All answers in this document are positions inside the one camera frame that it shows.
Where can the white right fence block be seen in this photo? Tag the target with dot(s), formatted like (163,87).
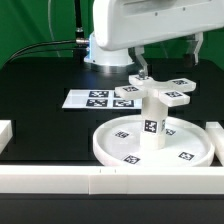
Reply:
(216,134)

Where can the white marker sheet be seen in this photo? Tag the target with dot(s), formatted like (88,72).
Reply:
(98,99)

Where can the white cross-shaped table base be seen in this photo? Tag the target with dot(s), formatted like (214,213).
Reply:
(171,93)

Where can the white left fence block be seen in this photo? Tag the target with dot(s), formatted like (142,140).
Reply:
(5,133)

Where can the white fence block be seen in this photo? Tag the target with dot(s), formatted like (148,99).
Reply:
(5,133)
(216,134)

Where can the white front fence rail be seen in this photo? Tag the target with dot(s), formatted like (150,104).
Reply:
(110,180)

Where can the white round table top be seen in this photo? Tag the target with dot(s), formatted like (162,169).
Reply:
(117,143)

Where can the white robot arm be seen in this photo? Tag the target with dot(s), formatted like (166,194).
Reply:
(110,61)

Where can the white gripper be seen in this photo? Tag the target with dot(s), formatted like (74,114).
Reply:
(120,24)

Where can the black vertical pole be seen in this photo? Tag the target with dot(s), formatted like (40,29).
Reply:
(78,19)

